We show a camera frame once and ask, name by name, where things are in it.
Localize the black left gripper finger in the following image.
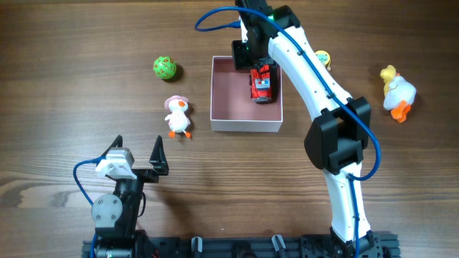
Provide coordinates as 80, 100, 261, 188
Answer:
102, 135, 123, 157
149, 135, 169, 176

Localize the red toy fire truck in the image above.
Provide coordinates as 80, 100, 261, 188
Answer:
249, 64, 273, 104

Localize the white box pink interior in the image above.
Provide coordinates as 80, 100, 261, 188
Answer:
210, 56, 283, 133

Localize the white plush duck yellow hair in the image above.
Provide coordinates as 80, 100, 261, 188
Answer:
380, 64, 417, 123

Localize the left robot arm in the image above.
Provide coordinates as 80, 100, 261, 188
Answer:
90, 135, 169, 258

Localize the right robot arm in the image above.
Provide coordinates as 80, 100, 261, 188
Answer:
233, 1, 382, 257

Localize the small duck with pink hat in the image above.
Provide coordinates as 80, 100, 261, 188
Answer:
164, 95, 191, 138

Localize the yellow wooden rattle drum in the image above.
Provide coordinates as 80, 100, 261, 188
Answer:
315, 50, 331, 71

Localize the green number ball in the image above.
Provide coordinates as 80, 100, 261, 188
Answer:
153, 56, 177, 80

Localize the blue left cable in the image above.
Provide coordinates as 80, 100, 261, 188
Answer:
72, 156, 107, 258

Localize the blue cable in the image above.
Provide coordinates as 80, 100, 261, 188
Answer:
72, 156, 107, 258
194, 6, 382, 258

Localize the blue right cable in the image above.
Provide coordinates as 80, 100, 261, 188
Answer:
194, 6, 382, 258

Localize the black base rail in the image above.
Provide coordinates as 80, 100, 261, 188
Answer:
81, 232, 401, 258

